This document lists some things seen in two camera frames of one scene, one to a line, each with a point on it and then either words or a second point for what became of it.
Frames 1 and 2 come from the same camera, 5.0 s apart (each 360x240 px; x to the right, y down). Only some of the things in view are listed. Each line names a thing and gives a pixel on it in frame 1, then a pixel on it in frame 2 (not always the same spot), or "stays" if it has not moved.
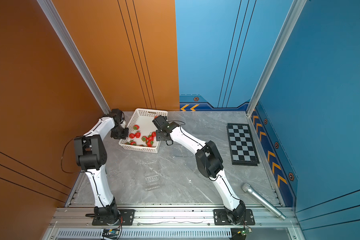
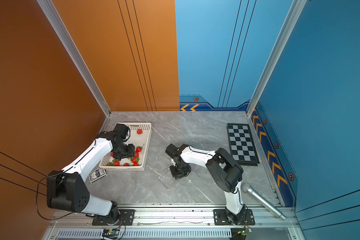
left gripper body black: [120, 133] -> [126, 151]
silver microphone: [247, 188] stays
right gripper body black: [159, 135] -> [178, 171]
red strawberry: [137, 134] -> [135, 160]
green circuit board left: [112, 233] stays
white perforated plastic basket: [142, 131] -> [140, 136]
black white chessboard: [242, 149] stays
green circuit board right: [240, 233] stays
